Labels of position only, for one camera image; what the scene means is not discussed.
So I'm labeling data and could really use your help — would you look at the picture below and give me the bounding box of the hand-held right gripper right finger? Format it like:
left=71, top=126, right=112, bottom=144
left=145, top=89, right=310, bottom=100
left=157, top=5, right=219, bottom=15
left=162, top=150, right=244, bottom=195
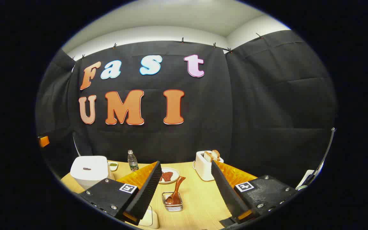
left=210, top=160, right=299, bottom=228

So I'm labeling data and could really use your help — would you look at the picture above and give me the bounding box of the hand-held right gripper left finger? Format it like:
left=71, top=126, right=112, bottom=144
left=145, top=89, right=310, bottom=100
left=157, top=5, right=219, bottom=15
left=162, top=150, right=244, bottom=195
left=78, top=161, right=163, bottom=226

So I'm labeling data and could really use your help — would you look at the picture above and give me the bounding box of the wire chopstick holder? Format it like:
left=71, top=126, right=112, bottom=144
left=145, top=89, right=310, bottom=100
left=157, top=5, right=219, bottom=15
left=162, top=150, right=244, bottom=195
left=162, top=192, right=184, bottom=212

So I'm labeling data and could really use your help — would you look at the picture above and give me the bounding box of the brown wooden spoon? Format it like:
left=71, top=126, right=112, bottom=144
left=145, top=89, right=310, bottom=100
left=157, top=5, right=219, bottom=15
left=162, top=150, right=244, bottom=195
left=165, top=176, right=186, bottom=205

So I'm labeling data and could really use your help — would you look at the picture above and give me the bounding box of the white rice cooker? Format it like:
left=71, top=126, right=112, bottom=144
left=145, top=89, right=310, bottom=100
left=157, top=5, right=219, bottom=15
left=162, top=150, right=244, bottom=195
left=70, top=156, right=116, bottom=190

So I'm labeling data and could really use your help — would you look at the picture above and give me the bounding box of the clear plastic water bottle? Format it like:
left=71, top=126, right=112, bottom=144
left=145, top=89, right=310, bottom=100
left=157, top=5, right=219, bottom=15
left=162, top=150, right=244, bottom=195
left=127, top=150, right=139, bottom=172

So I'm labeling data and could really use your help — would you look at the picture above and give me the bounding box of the white round plate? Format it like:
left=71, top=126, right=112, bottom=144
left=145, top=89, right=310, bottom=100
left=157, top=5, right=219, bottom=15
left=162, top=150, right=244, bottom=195
left=158, top=167, right=180, bottom=184

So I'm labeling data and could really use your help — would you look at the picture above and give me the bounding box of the white toaster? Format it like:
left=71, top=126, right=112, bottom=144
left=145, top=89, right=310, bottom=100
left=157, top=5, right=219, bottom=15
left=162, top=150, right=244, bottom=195
left=193, top=151, right=224, bottom=181

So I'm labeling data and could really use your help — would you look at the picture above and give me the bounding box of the black backdrop cloth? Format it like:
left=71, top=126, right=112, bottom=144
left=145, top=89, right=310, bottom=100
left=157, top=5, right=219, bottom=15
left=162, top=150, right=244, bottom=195
left=35, top=30, right=338, bottom=189

